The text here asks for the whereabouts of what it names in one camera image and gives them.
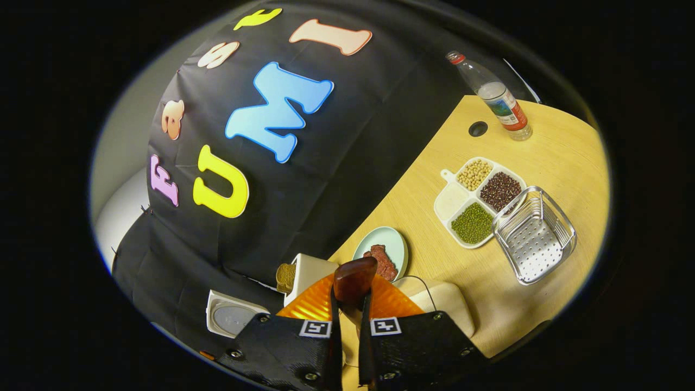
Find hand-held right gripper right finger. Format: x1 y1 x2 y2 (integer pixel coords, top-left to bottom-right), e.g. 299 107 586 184
358 274 489 389

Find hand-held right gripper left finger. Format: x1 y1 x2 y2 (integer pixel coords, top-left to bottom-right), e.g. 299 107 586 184
217 272 344 391

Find white rice cooker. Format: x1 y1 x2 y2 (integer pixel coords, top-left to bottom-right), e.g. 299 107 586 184
206 289 270 339

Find brown wooden spoon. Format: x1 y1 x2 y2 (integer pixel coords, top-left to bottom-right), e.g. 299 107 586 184
333 257 378 306

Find white rice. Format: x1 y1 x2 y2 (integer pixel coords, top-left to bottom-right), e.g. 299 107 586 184
437 185 471 219

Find metal basket chopstick holder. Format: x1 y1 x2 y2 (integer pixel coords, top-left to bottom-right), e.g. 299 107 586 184
492 186 577 286

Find brown bread slice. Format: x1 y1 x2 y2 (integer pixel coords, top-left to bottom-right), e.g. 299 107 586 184
276 263 296 294

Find white toaster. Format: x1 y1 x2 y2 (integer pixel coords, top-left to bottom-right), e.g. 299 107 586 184
283 253 340 307

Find red meat pieces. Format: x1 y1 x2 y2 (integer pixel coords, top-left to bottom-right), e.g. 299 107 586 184
363 244 399 282

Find light green plate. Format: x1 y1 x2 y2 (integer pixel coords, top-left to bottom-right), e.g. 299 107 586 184
352 226 409 283

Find white divided grain tray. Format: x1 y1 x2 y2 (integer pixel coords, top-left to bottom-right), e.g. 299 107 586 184
433 157 527 249

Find green mung beans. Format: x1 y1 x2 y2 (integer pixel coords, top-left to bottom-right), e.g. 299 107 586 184
451 203 495 245

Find black backdrop cloth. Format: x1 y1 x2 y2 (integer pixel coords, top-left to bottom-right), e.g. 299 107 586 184
111 0 544 359

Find dark red beans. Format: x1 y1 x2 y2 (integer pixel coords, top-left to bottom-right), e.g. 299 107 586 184
480 172 523 212

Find yellow soybeans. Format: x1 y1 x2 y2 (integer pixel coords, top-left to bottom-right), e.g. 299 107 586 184
457 159 494 191

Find clear plastic water bottle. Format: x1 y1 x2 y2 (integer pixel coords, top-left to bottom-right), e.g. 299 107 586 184
445 51 533 142

